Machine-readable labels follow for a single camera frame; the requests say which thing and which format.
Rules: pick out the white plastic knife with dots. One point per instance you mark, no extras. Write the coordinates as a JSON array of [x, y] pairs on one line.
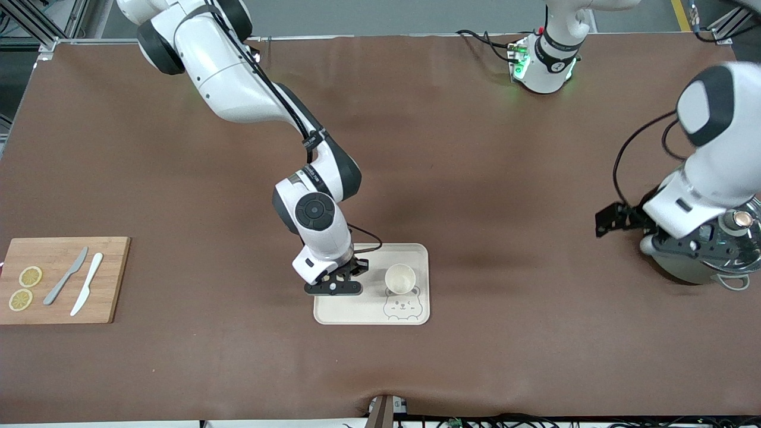
[[87, 283]]

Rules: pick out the yellow lemon slice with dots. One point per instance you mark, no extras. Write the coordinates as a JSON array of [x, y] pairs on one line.
[[30, 276], [20, 299]]

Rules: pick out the beige bear print tray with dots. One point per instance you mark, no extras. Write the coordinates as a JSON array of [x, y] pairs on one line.
[[368, 312]]

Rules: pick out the brown table mat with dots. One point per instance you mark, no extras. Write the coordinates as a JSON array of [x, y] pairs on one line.
[[475, 178]]

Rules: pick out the bamboo cutting board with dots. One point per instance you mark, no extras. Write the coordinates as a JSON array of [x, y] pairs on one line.
[[113, 285]]

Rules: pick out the grey-green electric pot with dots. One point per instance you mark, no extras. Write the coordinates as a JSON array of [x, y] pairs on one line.
[[684, 270]]

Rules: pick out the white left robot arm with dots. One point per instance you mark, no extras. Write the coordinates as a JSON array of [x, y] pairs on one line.
[[725, 154]]

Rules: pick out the white plastic cup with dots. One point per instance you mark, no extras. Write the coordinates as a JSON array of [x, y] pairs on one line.
[[400, 279]]

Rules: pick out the aluminium frame profile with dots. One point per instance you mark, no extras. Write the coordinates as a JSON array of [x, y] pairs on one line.
[[47, 43]]

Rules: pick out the grey mount bracket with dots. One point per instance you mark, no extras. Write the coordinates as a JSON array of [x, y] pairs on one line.
[[383, 413]]

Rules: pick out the glass pot lid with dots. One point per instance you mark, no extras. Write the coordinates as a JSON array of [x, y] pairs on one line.
[[743, 249]]

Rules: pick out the grey plastic knife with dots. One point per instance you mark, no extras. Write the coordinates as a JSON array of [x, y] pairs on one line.
[[65, 278]]

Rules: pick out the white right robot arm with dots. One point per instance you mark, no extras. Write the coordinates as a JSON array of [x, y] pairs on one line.
[[238, 89]]

